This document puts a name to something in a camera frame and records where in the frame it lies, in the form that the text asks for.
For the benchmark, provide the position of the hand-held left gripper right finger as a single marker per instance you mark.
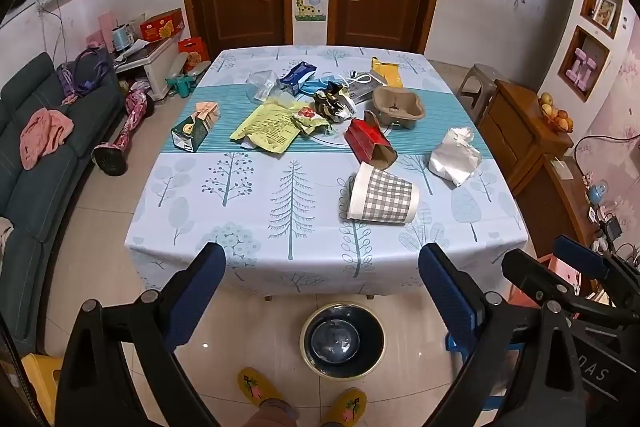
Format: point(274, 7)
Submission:
point(447, 292)

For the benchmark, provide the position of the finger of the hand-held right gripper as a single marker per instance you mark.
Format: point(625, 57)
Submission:
point(530, 272)
point(580, 254)

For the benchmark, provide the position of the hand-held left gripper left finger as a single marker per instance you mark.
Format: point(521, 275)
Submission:
point(195, 292)

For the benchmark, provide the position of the black trash bin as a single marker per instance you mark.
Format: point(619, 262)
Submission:
point(342, 342)

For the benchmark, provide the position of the red floral wrapper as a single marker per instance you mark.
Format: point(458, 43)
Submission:
point(307, 117)

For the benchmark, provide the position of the black gold foil wrapper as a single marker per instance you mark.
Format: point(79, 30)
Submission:
point(332, 104)

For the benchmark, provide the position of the yellow snack packet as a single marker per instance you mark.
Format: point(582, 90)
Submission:
point(387, 74)

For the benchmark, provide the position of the black power adapter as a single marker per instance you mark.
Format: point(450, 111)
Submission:
point(612, 228)

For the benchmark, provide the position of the wooden sideboard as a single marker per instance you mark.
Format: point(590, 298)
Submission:
point(555, 202)

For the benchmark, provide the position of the blue round ornament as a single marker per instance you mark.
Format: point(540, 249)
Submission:
point(595, 195)

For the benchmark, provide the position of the tree print tablecloth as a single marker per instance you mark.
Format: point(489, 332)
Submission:
point(240, 217)

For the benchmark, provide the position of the yellow embroidered slipper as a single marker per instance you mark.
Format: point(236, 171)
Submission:
point(257, 387)
point(345, 407)

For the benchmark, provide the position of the grey checked paper cup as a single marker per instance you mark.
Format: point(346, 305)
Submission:
point(385, 194)

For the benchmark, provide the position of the white crumpled paper bag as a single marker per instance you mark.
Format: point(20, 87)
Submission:
point(452, 157)

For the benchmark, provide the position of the wooden cabinet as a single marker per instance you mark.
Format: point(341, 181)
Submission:
point(520, 132)

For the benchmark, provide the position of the fruit bowl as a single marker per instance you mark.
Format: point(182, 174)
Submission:
point(555, 117)

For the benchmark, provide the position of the person's leg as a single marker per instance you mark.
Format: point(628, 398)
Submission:
point(272, 416)

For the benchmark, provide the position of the green drink carton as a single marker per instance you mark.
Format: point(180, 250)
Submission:
point(190, 134)

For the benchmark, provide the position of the red paper bag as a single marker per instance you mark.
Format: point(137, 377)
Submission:
point(362, 137)

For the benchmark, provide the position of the yellow plastic stool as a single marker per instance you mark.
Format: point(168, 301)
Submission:
point(42, 382)

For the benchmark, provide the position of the pink patterned hoverboard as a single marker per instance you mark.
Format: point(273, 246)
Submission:
point(127, 127)

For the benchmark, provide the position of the dark teal sofa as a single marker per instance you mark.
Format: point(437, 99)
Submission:
point(40, 202)

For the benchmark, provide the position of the brown cardboard cup carrier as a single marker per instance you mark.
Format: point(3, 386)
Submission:
point(400, 107)

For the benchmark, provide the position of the grey plastic stool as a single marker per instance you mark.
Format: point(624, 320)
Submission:
point(475, 77)

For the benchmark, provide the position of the pink cloth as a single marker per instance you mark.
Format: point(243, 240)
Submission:
point(42, 134)

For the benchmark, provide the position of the white low cabinet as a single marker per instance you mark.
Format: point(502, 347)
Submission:
point(155, 62)

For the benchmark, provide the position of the blue tissue pack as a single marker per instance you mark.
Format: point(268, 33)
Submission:
point(297, 76)

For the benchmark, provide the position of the red gift bag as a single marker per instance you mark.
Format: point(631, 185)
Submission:
point(192, 52)

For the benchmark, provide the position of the blue face mask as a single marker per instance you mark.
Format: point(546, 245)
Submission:
point(320, 86)

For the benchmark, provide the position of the red gift box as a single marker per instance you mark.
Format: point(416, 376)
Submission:
point(162, 27)

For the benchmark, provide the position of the pink board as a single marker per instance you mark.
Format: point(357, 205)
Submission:
point(106, 29)

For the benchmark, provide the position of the wooden wall niche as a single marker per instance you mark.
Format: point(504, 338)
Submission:
point(587, 2)
point(602, 57)

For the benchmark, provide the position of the picture frame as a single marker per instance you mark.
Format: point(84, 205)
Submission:
point(605, 9)

